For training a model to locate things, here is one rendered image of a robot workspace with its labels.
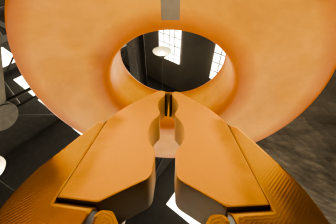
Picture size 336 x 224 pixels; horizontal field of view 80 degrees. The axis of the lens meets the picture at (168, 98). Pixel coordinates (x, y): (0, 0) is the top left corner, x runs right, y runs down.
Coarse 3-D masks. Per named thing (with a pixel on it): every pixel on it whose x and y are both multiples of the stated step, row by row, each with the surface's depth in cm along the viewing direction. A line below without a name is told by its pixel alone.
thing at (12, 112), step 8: (0, 48) 200; (0, 56) 200; (0, 64) 202; (0, 72) 204; (0, 80) 206; (0, 88) 208; (0, 96) 211; (0, 104) 220; (8, 104) 226; (0, 112) 220; (8, 112) 228; (16, 112) 237; (0, 120) 223; (8, 120) 231; (0, 128) 225
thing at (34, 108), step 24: (24, 96) 966; (24, 120) 862; (48, 120) 842; (0, 144) 778; (24, 144) 779; (48, 144) 780; (24, 168) 710; (168, 168) 717; (0, 192) 652; (168, 192) 658; (144, 216) 608; (168, 216) 608
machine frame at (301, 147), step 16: (320, 96) 35; (304, 112) 38; (320, 112) 36; (288, 128) 42; (304, 128) 40; (320, 128) 38; (272, 144) 48; (288, 144) 45; (304, 144) 42; (320, 144) 40; (288, 160) 47; (304, 160) 45; (320, 160) 42; (304, 176) 47; (320, 176) 44; (320, 192) 47; (320, 208) 50
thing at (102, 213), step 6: (102, 210) 6; (108, 210) 6; (96, 216) 5; (102, 216) 5; (108, 216) 5; (114, 216) 5; (210, 216) 6; (216, 216) 6; (222, 216) 6; (96, 222) 5; (102, 222) 5; (108, 222) 5; (114, 222) 5; (210, 222) 5; (216, 222) 5; (222, 222) 5; (228, 222) 5
